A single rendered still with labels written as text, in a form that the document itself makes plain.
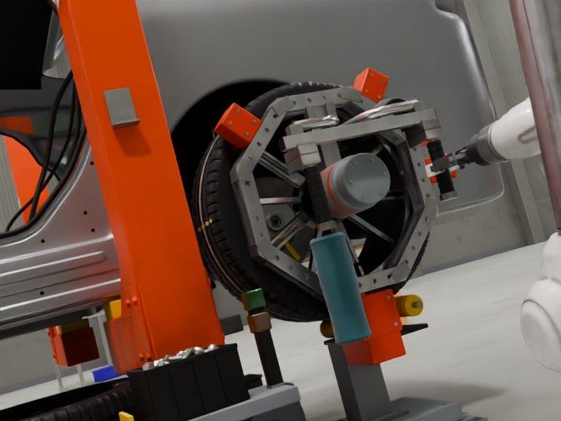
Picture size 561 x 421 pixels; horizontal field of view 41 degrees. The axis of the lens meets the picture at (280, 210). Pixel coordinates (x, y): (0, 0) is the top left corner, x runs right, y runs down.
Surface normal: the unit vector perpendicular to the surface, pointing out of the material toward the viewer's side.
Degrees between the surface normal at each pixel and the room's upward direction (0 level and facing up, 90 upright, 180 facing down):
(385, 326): 90
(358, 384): 90
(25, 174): 90
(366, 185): 90
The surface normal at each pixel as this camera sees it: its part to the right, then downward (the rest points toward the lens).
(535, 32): -0.74, 0.18
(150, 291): 0.35, -0.18
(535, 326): -0.92, 0.37
